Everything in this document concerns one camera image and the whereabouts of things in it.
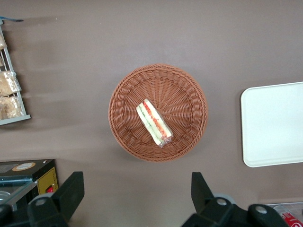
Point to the clear bag of snacks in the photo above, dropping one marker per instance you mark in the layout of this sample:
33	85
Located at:
2	42
10	107
8	82

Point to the clear acrylic bottle rack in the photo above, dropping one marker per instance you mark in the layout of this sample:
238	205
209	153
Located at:
272	206

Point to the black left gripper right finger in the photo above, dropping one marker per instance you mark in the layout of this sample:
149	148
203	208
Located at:
206	201

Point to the red cola bottle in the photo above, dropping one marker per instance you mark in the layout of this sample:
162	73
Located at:
293	220

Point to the black and yellow display appliance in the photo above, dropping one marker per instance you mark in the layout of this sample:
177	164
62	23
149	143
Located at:
46	182

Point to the triangle sandwich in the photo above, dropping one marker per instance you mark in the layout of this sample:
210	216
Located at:
154	123

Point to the cream plastic tray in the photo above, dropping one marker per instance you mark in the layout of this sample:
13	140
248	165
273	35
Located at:
274	125

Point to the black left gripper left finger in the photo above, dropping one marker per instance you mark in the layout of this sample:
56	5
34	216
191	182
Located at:
61	198

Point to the round brown wicker basket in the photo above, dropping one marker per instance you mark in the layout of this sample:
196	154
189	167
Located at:
184	111

